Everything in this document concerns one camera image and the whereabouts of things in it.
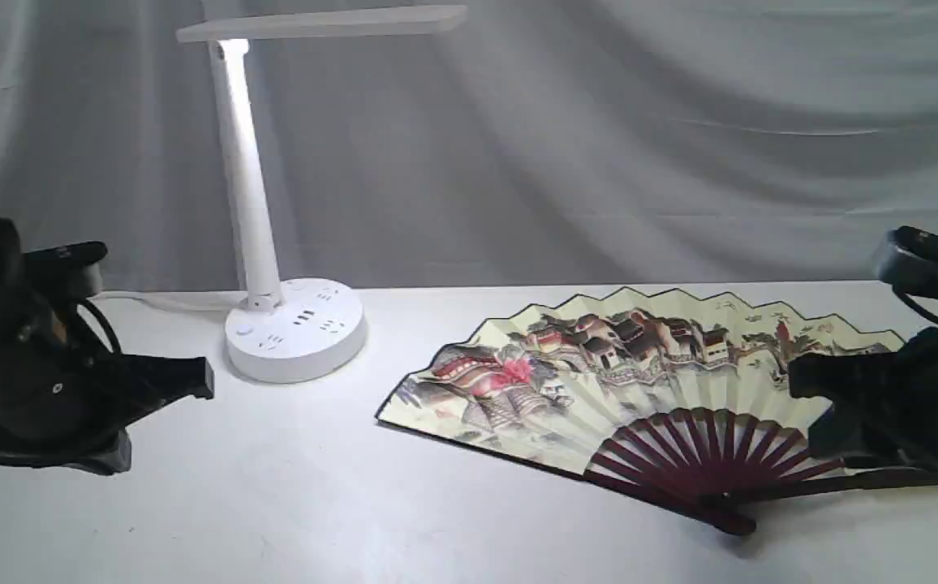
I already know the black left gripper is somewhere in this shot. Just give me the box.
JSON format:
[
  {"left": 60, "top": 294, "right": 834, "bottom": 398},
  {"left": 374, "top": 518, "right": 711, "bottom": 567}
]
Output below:
[{"left": 0, "top": 303, "right": 214, "bottom": 476}]

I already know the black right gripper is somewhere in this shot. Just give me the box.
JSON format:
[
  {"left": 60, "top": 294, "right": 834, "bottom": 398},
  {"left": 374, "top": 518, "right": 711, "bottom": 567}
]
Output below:
[{"left": 788, "top": 328, "right": 938, "bottom": 472}]

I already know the painted folding paper fan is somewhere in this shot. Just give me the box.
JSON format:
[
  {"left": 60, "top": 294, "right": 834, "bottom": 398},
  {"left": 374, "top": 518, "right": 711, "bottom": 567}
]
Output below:
[{"left": 376, "top": 287, "right": 938, "bottom": 536}]

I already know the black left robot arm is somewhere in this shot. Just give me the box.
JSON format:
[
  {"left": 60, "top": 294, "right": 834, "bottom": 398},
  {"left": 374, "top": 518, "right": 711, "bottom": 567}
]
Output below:
[{"left": 0, "top": 216, "right": 214, "bottom": 476}]

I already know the white desk lamp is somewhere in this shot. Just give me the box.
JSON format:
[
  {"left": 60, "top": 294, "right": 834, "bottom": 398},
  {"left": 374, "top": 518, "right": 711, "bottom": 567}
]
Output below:
[{"left": 176, "top": 4, "right": 467, "bottom": 384}]

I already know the grey backdrop cloth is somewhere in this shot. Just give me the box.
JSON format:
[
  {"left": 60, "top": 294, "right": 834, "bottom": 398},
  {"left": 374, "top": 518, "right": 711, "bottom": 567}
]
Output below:
[{"left": 0, "top": 1, "right": 938, "bottom": 291}]

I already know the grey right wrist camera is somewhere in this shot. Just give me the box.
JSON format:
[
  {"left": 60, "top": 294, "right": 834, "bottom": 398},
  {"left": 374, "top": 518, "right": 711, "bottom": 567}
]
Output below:
[{"left": 872, "top": 225, "right": 938, "bottom": 300}]

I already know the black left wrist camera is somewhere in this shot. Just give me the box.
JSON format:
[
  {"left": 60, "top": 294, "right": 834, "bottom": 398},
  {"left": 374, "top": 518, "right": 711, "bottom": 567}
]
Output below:
[{"left": 23, "top": 241, "right": 109, "bottom": 302}]

